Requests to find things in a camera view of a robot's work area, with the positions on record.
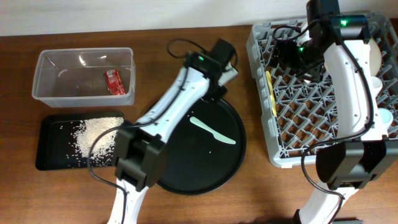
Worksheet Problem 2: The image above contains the mint green plastic knife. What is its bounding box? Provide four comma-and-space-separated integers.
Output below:
189, 116, 236, 145

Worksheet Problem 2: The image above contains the red sauce packet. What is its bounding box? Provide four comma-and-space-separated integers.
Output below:
104, 69, 126, 95

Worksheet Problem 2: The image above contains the clear plastic bin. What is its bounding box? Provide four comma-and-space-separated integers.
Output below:
32, 47, 136, 108

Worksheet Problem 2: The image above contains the grey dishwasher rack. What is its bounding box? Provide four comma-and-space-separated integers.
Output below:
246, 13, 397, 168

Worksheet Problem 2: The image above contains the white cup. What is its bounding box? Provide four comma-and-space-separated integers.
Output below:
371, 77, 383, 98

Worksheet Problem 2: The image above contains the round black tray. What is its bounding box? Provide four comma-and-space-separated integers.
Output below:
157, 99, 246, 195

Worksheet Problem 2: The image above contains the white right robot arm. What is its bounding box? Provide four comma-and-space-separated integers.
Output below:
270, 40, 397, 223

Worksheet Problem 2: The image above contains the pile of white rice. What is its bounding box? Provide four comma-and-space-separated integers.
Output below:
59, 117, 124, 167

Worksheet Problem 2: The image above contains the large cream bowl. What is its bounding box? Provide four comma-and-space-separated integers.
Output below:
369, 39, 382, 77

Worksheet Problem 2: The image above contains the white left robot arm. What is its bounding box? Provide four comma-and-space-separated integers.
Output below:
108, 67, 211, 223

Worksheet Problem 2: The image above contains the light blue cup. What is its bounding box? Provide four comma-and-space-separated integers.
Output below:
379, 108, 393, 129

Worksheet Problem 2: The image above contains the black rectangular tray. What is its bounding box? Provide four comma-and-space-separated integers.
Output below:
35, 111, 124, 170

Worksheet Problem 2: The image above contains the yellow plastic knife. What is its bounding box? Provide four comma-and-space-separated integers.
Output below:
266, 70, 277, 117

